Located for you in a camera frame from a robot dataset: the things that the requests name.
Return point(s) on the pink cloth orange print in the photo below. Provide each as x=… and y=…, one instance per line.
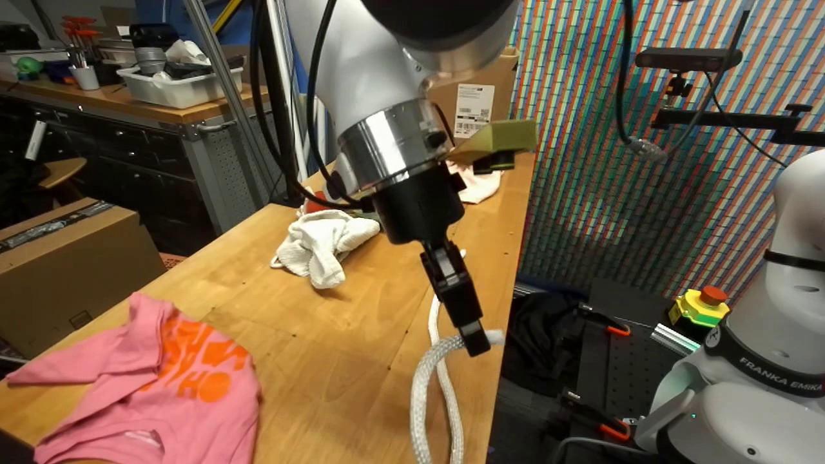
x=129, y=403

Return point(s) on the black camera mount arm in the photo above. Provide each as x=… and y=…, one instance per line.
x=730, y=118

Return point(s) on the wooden top workbench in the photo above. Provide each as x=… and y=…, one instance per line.
x=197, y=156

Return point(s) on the wooden stool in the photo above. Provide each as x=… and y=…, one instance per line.
x=62, y=171

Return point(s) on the silver metal pole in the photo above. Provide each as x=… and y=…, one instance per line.
x=228, y=94

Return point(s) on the white cup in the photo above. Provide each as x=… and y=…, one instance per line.
x=87, y=77

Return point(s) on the orange plush ball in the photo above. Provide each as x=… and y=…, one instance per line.
x=313, y=205

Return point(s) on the black perforated board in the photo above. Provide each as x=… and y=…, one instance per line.
x=636, y=376

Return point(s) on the cardboard box white label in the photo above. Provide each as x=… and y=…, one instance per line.
x=507, y=103

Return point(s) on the white plastic bin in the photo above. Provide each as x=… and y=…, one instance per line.
x=181, y=90

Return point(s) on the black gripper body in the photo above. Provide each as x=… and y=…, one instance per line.
x=420, y=208

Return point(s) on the black fabric bag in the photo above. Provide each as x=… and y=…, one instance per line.
x=544, y=337

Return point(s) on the light pink cloth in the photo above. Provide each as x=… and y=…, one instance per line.
x=481, y=187

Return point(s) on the stack of gray bowls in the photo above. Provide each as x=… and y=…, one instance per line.
x=150, y=60

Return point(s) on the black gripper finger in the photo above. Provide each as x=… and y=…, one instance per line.
x=455, y=296

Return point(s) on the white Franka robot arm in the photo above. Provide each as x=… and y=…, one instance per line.
x=370, y=67

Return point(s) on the yellow red emergency stop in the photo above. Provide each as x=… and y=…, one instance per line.
x=699, y=310

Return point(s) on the black vertical pole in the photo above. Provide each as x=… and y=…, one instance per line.
x=273, y=103

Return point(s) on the white terry towel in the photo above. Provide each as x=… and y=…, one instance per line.
x=322, y=245

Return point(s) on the black stereo camera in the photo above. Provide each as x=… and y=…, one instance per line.
x=686, y=60

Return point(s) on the olive wrist camera box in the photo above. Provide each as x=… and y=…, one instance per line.
x=507, y=138

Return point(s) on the orange black clamp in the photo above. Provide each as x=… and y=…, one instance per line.
x=614, y=328
x=614, y=431

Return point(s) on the large plain cardboard box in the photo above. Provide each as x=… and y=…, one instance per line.
x=68, y=273

